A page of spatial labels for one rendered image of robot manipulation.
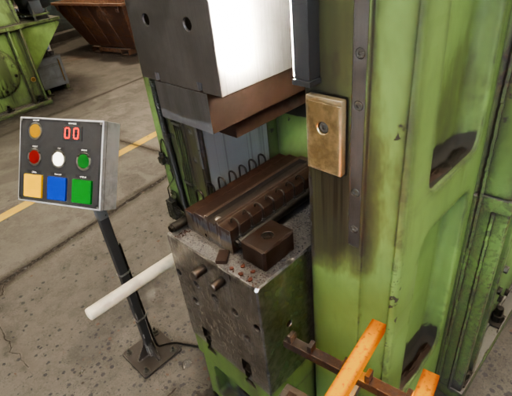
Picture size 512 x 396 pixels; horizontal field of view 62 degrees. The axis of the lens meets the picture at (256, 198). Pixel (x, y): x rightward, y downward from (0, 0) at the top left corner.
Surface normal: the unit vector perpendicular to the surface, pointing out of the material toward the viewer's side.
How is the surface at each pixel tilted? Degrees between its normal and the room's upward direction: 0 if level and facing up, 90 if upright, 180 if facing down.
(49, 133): 60
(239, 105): 90
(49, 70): 90
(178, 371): 0
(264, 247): 0
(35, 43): 90
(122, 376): 0
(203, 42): 90
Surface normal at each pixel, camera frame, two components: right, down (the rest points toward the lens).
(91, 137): -0.33, 0.06
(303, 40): -0.69, 0.45
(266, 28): 0.71, 0.33
